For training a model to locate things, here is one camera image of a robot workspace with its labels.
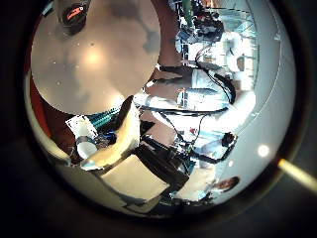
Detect bouquet with teal stem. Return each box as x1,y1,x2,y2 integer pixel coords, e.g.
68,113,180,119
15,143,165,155
179,0,199,23

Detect teal ribbed hose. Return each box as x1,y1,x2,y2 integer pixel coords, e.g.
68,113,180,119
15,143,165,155
88,107,125,131

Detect round ceiling lamp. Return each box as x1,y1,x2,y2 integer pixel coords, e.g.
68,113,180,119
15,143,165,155
257,144,270,158

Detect black cable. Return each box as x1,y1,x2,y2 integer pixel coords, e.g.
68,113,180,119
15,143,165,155
140,104,232,117
189,132,238,164
194,46,238,104

